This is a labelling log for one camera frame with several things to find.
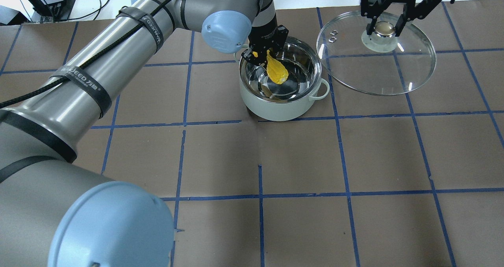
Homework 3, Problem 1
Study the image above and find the black camera stand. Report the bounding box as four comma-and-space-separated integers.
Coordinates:
1, 0, 77, 26

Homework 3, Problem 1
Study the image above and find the pale green metal pot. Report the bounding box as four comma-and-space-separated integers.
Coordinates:
238, 36, 330, 121

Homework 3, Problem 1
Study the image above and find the brown paper table mat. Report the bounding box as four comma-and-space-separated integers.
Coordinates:
0, 0, 504, 267

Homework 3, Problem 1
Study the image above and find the glass pot lid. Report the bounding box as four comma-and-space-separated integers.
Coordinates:
316, 11, 436, 96

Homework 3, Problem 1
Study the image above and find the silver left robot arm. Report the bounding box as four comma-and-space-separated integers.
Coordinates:
1, 0, 287, 267

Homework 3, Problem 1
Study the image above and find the yellow corn cob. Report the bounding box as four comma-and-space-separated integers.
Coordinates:
266, 50, 289, 85

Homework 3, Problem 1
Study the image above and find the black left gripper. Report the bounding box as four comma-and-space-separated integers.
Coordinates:
242, 23, 289, 66

